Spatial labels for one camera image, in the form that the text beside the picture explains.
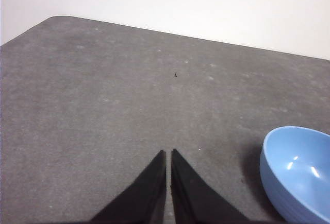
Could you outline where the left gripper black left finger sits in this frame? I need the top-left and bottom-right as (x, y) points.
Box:
(89, 149), (167, 222)

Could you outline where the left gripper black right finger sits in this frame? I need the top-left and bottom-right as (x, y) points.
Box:
(170, 148), (255, 222)

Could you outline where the blue bowl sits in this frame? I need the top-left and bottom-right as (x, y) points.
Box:
(259, 126), (330, 224)

